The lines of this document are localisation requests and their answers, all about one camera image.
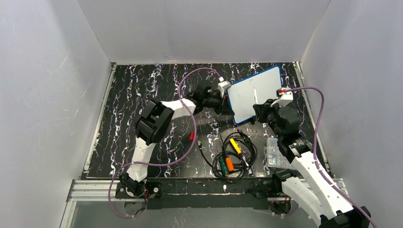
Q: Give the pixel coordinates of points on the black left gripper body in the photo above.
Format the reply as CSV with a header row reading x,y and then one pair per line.
x,y
223,100

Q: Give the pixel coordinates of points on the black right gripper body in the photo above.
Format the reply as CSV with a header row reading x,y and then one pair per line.
x,y
263,109

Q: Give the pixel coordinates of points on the red capped whiteboard marker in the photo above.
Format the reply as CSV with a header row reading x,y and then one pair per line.
x,y
255,96

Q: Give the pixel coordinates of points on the blue framed whiteboard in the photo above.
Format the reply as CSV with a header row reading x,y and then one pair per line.
x,y
241,96

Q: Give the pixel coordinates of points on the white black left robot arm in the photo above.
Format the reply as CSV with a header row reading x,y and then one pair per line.
x,y
153,123

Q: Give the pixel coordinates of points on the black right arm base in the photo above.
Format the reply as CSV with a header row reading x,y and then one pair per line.
x,y
279,203

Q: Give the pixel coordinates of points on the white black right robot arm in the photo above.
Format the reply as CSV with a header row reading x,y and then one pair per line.
x,y
318,196

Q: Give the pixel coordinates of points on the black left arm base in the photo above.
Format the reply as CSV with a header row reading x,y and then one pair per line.
x,y
129,189

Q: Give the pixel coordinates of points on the clear plastic screw box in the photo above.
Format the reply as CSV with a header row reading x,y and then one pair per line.
x,y
274,158

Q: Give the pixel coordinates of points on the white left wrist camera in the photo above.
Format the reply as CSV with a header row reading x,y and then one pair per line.
x,y
223,85

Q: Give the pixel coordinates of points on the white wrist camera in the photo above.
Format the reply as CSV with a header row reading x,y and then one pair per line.
x,y
223,85
284,97

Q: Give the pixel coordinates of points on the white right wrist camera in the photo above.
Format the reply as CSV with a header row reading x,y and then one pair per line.
x,y
284,97

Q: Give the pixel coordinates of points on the yellow handled screwdriver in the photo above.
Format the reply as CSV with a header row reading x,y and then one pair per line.
x,y
238,150

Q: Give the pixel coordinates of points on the green handled screwdriver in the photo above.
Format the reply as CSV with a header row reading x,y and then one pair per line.
x,y
222,161

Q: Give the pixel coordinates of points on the orange handled screwdriver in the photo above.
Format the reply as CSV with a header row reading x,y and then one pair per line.
x,y
228,161

